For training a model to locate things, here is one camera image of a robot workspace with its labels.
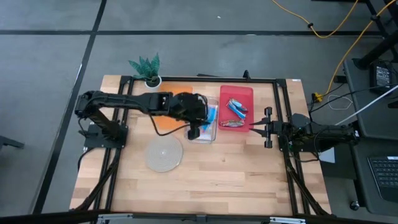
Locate black laptop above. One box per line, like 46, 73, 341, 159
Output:
366, 155, 398, 203

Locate grey chair leg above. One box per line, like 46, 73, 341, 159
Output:
0, 135, 25, 150

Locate yellow extension cable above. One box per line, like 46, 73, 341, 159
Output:
312, 0, 398, 103
271, 0, 360, 39

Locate black desk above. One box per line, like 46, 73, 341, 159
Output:
318, 57, 398, 217

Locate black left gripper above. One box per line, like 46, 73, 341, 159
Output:
169, 92, 210, 141

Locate orange plastic tray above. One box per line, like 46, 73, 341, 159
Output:
154, 82, 193, 131

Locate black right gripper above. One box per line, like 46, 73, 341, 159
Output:
249, 106, 292, 149

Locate red and green granola bar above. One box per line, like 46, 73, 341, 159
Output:
219, 119, 246, 128

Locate white rod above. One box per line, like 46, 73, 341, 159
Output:
335, 92, 398, 126

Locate silver aluminium bracket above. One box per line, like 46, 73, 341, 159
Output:
269, 216, 307, 224
97, 213, 134, 224

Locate black aluminium table frame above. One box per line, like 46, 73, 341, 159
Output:
0, 73, 398, 224

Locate green potted plant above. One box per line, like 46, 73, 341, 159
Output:
128, 52, 161, 82

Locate long light blue granola bar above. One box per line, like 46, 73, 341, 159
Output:
201, 105, 218, 133

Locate white paper sheet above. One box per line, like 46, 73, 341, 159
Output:
317, 146, 336, 164

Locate chewy granola bar red ends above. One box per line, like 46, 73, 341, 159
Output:
229, 98, 249, 112

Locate black stand leg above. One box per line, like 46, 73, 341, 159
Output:
353, 29, 398, 71

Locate white plant pot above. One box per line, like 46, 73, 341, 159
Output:
144, 75, 163, 90

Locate red plastic tray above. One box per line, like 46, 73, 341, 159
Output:
218, 85, 255, 133

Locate clear plastic container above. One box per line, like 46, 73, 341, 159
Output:
184, 96, 220, 144

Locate black power adapter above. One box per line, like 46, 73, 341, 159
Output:
369, 60, 394, 94

